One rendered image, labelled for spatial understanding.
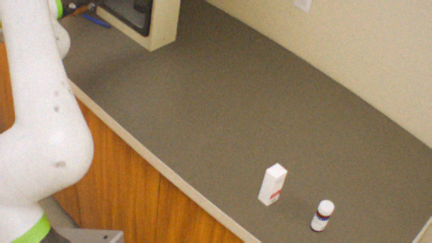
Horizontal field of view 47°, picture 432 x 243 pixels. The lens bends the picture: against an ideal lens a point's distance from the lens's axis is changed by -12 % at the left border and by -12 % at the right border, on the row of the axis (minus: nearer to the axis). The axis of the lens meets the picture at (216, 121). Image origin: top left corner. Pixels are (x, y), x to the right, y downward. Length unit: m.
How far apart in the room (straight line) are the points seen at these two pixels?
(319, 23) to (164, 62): 0.53
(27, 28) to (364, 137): 1.10
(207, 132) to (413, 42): 0.69
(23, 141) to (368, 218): 0.94
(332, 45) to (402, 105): 0.32
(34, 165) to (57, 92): 0.12
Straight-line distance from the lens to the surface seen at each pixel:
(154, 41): 1.79
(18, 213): 0.90
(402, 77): 1.74
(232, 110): 1.61
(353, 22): 1.77
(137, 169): 1.61
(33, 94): 0.85
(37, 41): 0.90
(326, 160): 1.54
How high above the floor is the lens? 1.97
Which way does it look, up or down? 41 degrees down
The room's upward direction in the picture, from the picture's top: 10 degrees clockwise
